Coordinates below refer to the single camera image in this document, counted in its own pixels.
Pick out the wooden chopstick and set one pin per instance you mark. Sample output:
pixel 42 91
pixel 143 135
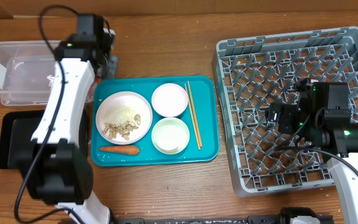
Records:
pixel 198 134
pixel 192 119

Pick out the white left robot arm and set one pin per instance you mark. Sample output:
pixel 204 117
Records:
pixel 55 169

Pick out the clear plastic waste bin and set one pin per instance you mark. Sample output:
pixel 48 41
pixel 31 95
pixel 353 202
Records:
pixel 24 67

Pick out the pile of peanut shells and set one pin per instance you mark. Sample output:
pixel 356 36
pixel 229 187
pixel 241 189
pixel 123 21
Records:
pixel 113 129

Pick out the pink bowl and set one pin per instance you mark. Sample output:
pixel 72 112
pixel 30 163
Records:
pixel 169 100

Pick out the grey dishwasher rack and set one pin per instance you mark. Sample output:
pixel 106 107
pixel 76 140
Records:
pixel 251 73

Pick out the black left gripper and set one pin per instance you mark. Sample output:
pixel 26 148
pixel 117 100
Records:
pixel 110 71

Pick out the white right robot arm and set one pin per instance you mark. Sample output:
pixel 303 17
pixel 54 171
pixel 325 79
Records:
pixel 321 122

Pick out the white tissue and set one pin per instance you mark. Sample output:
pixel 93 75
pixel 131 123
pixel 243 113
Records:
pixel 50 79

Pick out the black plastic tray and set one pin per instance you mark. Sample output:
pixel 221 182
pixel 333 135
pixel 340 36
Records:
pixel 16 132

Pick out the orange carrot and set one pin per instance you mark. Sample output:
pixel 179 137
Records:
pixel 127 150

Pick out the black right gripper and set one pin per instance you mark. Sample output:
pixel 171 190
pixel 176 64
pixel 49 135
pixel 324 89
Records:
pixel 287 114

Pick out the pale green bowl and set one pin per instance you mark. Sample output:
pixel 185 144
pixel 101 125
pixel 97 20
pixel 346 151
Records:
pixel 170 136

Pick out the pile of rice grains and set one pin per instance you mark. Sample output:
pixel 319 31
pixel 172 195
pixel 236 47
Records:
pixel 119 115

